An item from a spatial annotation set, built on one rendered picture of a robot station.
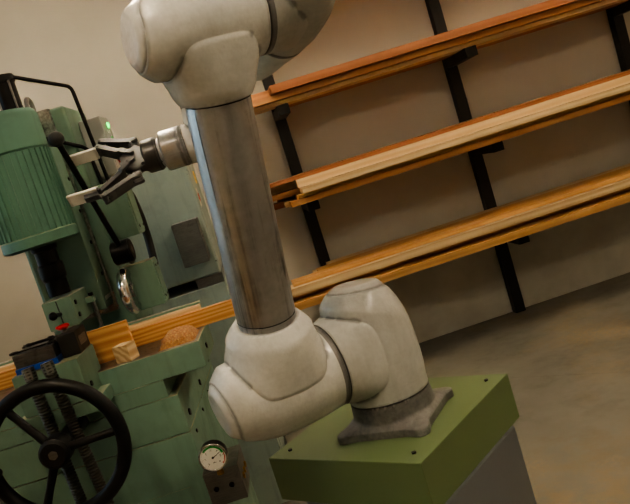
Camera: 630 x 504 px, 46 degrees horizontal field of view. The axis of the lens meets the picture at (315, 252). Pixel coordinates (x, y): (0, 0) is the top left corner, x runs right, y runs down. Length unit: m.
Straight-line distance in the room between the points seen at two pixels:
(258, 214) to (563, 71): 3.58
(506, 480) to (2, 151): 1.25
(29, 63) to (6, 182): 2.58
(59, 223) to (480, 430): 1.02
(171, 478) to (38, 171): 0.75
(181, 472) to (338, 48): 2.96
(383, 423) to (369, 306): 0.21
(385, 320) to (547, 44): 3.40
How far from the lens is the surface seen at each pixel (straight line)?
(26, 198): 1.77
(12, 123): 1.78
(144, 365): 1.67
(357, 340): 1.29
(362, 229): 4.20
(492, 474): 1.43
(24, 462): 1.80
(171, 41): 1.04
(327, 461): 1.36
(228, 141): 1.10
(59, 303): 1.80
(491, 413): 1.44
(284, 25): 1.11
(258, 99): 3.68
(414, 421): 1.35
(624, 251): 4.74
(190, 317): 1.79
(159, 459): 1.73
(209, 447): 1.64
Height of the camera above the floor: 1.20
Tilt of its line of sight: 7 degrees down
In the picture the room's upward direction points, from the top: 17 degrees counter-clockwise
